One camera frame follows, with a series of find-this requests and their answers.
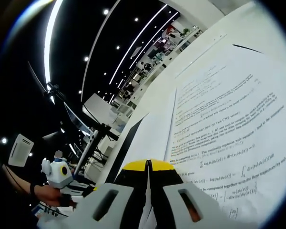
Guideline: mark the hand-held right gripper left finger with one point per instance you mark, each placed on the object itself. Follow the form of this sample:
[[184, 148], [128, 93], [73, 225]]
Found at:
[[109, 202]]

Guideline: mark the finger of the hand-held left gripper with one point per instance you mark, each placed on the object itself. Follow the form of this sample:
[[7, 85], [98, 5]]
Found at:
[[81, 187]]

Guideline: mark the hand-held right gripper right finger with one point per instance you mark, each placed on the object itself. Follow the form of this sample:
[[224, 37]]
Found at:
[[171, 198]]

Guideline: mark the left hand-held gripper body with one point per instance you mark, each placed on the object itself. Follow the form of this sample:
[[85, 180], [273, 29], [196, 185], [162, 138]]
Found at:
[[58, 173]]

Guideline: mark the person's left forearm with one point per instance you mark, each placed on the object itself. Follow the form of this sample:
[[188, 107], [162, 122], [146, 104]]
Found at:
[[19, 184]]

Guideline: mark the black wristband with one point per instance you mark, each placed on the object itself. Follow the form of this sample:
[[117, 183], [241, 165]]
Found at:
[[32, 190]]

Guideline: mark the black monitor stand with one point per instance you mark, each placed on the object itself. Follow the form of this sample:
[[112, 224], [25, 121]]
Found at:
[[99, 134]]

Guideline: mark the grey computer monitor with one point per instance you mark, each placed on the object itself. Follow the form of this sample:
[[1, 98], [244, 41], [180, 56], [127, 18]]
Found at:
[[96, 106]]

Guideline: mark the white box-shaped wall device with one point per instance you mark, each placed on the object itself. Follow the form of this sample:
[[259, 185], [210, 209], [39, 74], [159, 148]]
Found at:
[[20, 150]]

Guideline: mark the black camera on pole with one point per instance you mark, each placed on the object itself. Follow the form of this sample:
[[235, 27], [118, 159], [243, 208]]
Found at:
[[53, 87]]

